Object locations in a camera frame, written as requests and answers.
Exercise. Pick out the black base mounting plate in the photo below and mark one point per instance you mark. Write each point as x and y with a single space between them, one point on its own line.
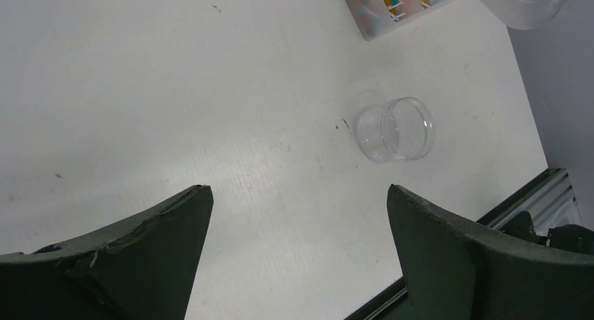
544 212

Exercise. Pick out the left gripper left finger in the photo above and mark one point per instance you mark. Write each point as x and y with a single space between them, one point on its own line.
141 267

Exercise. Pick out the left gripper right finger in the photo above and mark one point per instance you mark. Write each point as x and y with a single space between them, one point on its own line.
455 268

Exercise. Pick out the clear divided candy box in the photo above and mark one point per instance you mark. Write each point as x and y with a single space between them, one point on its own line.
376 18

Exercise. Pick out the clear plastic scoop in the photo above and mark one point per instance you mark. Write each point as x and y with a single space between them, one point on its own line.
527 14

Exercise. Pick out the clear plastic round jar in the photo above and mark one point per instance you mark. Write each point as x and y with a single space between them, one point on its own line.
401 129

